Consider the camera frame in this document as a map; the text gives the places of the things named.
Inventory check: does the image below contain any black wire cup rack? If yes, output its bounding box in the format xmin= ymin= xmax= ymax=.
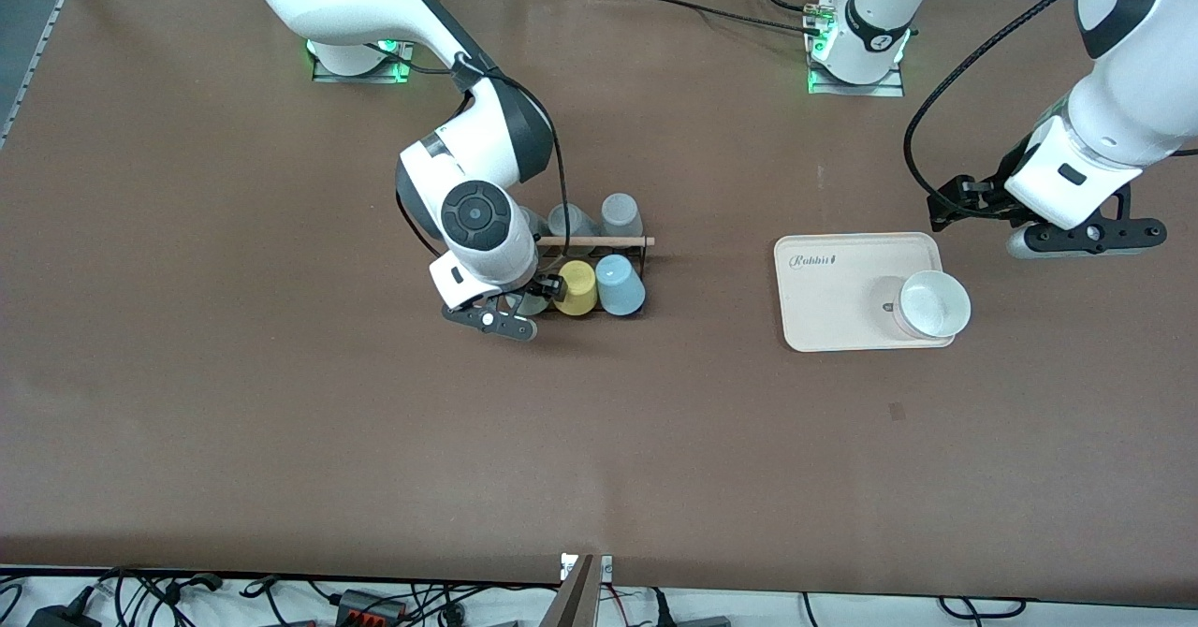
xmin=501 ymin=233 xmax=656 ymax=316

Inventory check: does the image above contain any white pole bracket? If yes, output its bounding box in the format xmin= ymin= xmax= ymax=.
xmin=559 ymin=552 xmax=615 ymax=584

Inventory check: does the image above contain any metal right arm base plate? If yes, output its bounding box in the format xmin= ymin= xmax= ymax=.
xmin=311 ymin=39 xmax=416 ymax=85

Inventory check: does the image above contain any black floor cable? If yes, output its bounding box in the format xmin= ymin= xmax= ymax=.
xmin=98 ymin=565 xmax=227 ymax=611
xmin=938 ymin=594 xmax=1032 ymax=621

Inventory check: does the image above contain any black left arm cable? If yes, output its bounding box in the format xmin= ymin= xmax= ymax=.
xmin=902 ymin=0 xmax=1126 ymax=212

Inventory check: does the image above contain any black power adapter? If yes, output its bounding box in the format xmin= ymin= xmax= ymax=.
xmin=25 ymin=601 xmax=103 ymax=627

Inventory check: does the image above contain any grey camera stand pole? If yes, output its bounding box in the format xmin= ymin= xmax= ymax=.
xmin=540 ymin=554 xmax=601 ymax=627

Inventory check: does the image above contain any beige plastic tray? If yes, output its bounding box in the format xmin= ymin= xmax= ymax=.
xmin=773 ymin=231 xmax=944 ymax=355

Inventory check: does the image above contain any light blue cup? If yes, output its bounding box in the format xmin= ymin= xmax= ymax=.
xmin=594 ymin=253 xmax=648 ymax=318

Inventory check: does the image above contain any yellow cup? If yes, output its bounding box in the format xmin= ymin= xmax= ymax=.
xmin=551 ymin=259 xmax=600 ymax=318

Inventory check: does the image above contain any white bowl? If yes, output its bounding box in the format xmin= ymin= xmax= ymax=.
xmin=889 ymin=270 xmax=973 ymax=342

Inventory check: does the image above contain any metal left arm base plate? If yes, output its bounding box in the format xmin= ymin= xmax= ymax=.
xmin=806 ymin=0 xmax=907 ymax=98

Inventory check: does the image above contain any black cable on table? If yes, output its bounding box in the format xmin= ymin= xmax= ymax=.
xmin=590 ymin=0 xmax=830 ymax=38

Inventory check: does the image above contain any black orange connector box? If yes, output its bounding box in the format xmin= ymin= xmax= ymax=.
xmin=334 ymin=587 xmax=411 ymax=627

